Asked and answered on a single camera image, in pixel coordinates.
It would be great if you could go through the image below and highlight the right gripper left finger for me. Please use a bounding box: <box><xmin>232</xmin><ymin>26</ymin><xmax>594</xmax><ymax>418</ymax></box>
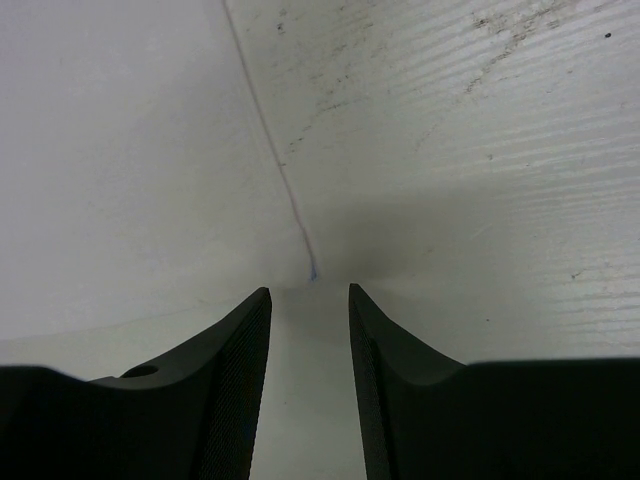
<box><xmin>1</xmin><ymin>288</ymin><xmax>272</xmax><ymax>479</ymax></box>

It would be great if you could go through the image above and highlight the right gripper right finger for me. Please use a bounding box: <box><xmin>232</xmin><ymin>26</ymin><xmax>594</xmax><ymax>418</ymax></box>
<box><xmin>349</xmin><ymin>284</ymin><xmax>639</xmax><ymax>479</ymax></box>

